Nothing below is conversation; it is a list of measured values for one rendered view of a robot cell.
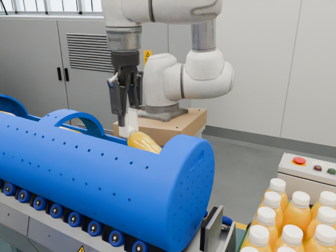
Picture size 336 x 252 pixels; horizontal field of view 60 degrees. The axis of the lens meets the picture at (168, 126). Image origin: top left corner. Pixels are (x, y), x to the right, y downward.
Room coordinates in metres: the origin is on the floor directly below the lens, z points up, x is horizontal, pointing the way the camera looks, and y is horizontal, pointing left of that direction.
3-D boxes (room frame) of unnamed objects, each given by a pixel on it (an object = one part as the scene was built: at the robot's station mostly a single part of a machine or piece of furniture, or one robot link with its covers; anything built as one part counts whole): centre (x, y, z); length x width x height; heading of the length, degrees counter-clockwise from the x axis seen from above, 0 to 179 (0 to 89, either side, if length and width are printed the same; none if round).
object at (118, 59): (0.77, 0.11, 1.38); 0.08 x 0.07 x 0.09; 151
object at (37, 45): (2.93, 0.87, 0.72); 2.15 x 0.54 x 1.45; 65
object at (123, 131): (0.75, 0.12, 1.22); 0.03 x 0.01 x 0.07; 61
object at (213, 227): (0.58, -0.11, 0.99); 0.10 x 0.02 x 0.12; 151
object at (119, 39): (0.77, 0.11, 1.45); 0.09 x 0.09 x 0.06
